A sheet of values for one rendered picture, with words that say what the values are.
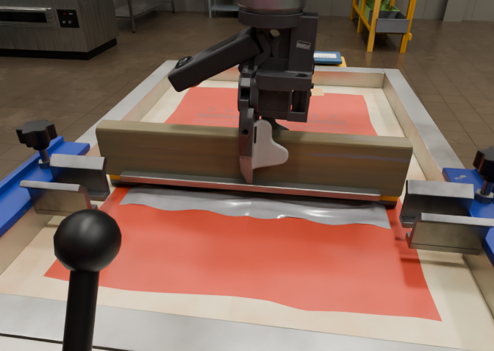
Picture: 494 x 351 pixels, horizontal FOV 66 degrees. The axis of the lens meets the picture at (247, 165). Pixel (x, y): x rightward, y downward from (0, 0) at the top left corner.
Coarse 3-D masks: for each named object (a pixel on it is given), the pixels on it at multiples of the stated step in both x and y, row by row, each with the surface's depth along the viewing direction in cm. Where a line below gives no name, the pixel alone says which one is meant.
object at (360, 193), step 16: (128, 176) 52; (144, 176) 52; (160, 176) 52; (176, 176) 52; (192, 176) 52; (272, 192) 50; (288, 192) 49; (304, 192) 49; (320, 192) 49; (336, 192) 48; (352, 192) 48; (368, 192) 48
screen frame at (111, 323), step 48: (144, 96) 76; (96, 144) 59; (432, 144) 59; (0, 240) 41; (480, 288) 39; (48, 336) 31; (96, 336) 31; (144, 336) 31; (192, 336) 31; (240, 336) 31; (288, 336) 31; (336, 336) 31
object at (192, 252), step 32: (192, 96) 86; (224, 96) 86; (128, 224) 48; (160, 224) 48; (192, 224) 48; (224, 224) 48; (128, 256) 43; (160, 256) 43; (192, 256) 43; (224, 256) 43; (128, 288) 39; (160, 288) 39; (192, 288) 39; (224, 288) 39
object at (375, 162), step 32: (96, 128) 50; (128, 128) 50; (160, 128) 49; (192, 128) 49; (224, 128) 49; (128, 160) 52; (160, 160) 51; (192, 160) 50; (224, 160) 50; (288, 160) 48; (320, 160) 48; (352, 160) 47; (384, 160) 47; (384, 192) 49
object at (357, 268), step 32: (320, 96) 86; (352, 96) 86; (352, 128) 72; (256, 224) 48; (288, 224) 48; (320, 224) 48; (352, 224) 48; (256, 256) 43; (288, 256) 43; (320, 256) 43; (352, 256) 43; (384, 256) 43; (416, 256) 43; (256, 288) 39; (288, 288) 39; (320, 288) 39; (352, 288) 39; (384, 288) 39; (416, 288) 39
